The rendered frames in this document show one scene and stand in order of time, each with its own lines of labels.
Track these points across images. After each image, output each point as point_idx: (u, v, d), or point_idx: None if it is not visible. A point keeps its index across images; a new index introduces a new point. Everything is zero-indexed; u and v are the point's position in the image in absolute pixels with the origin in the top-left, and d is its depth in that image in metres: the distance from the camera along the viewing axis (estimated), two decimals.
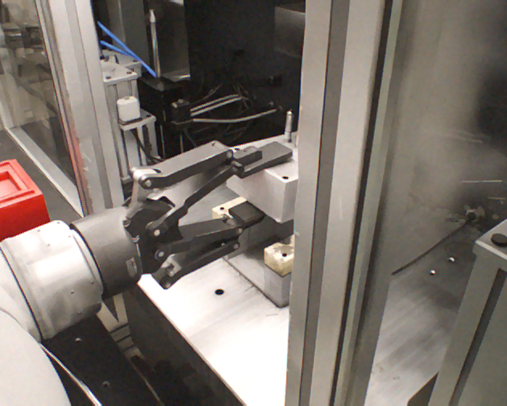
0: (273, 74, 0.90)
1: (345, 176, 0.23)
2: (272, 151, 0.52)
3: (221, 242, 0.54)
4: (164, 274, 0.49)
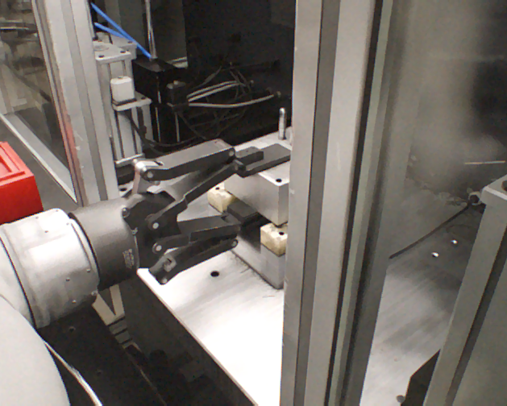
0: (271, 59, 0.88)
1: (342, 120, 0.22)
2: (274, 152, 0.52)
3: (219, 240, 0.54)
4: (160, 269, 0.49)
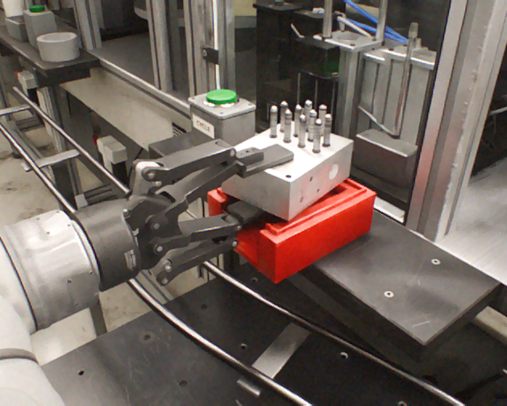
0: None
1: None
2: (274, 152, 0.52)
3: (219, 240, 0.54)
4: (161, 270, 0.49)
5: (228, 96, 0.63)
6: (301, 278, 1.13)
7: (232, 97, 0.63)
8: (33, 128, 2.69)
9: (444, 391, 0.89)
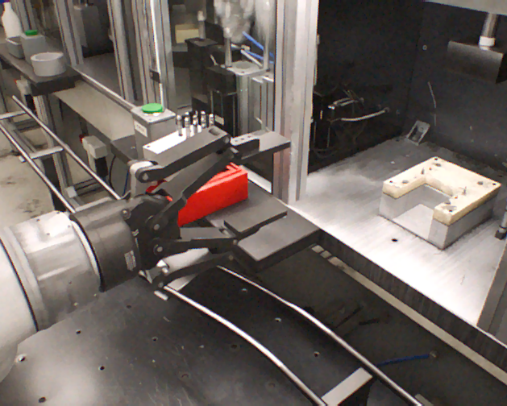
0: (385, 82, 1.13)
1: None
2: (270, 140, 0.51)
3: (215, 253, 0.54)
4: (158, 273, 0.49)
5: (156, 108, 0.94)
6: None
7: (159, 109, 0.93)
8: (31, 129, 2.99)
9: (334, 326, 1.19)
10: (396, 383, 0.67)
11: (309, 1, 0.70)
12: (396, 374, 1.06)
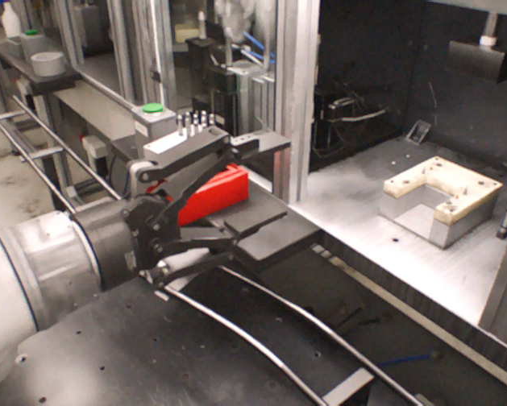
0: (386, 82, 1.13)
1: None
2: (270, 140, 0.51)
3: (215, 253, 0.54)
4: (159, 273, 0.48)
5: (157, 108, 0.93)
6: None
7: (159, 109, 0.93)
8: (31, 129, 2.99)
9: (334, 326, 1.19)
10: (397, 383, 0.67)
11: (309, 1, 0.70)
12: (396, 374, 1.06)
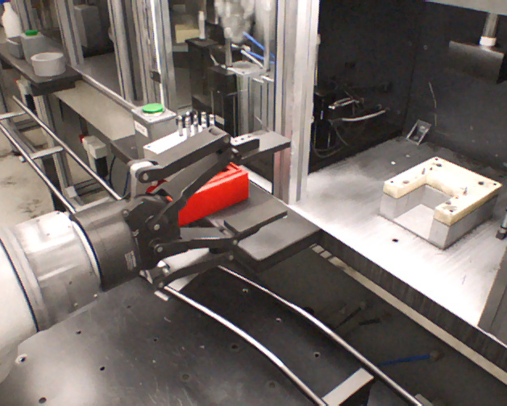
0: (386, 82, 1.13)
1: None
2: (270, 140, 0.51)
3: (215, 253, 0.54)
4: (159, 273, 0.48)
5: (157, 108, 0.94)
6: None
7: (159, 109, 0.93)
8: (31, 129, 2.99)
9: (334, 326, 1.19)
10: (397, 383, 0.67)
11: (309, 1, 0.70)
12: (396, 374, 1.06)
